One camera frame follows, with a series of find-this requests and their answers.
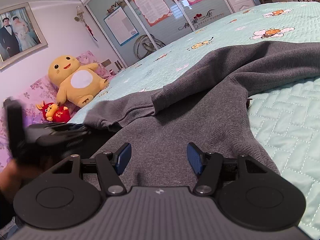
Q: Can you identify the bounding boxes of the orange-bordered paper poster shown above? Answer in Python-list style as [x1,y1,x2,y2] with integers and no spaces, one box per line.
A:
[132,0,173,27]

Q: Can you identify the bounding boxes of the coiled grey hose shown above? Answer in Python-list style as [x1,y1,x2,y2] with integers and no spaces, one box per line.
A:
[134,34,166,60]

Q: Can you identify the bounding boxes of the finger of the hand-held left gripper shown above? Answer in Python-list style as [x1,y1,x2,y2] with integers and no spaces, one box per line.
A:
[66,122,92,136]

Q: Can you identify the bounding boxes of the red plush toy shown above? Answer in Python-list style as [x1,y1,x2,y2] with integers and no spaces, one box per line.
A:
[36,101,70,123]

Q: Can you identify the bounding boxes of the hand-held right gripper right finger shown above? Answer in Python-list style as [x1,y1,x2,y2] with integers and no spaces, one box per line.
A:
[187,142,280,197]

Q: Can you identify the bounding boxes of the yellow plush toy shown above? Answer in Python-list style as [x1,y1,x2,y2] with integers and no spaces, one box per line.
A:
[48,56,110,108]

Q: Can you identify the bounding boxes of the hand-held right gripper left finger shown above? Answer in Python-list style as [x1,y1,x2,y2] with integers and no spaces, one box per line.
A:
[37,142,132,197]

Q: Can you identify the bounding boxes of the wall lamp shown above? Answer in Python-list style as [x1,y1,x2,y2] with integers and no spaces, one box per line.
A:
[74,6,87,22]

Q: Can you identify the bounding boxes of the grey sweater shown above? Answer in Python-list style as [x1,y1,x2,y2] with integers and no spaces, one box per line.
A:
[84,40,320,188]

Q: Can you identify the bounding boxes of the sliding door wardrobe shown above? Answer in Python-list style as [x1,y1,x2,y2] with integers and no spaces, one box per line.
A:
[75,0,233,68]

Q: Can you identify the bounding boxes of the framed wedding photo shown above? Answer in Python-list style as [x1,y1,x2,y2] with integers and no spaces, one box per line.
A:
[0,2,48,70]

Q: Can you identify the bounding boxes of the person's left hand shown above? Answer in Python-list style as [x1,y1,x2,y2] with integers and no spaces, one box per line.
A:
[0,160,45,202]

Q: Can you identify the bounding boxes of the red knot ornament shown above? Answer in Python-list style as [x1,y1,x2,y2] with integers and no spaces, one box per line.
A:
[84,21,99,47]

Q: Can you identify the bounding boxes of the blue-bordered paper poster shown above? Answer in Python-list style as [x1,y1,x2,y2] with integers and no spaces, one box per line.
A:
[104,6,139,46]

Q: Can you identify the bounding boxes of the light green printed bedspread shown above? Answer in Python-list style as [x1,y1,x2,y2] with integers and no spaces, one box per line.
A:
[67,1,320,233]

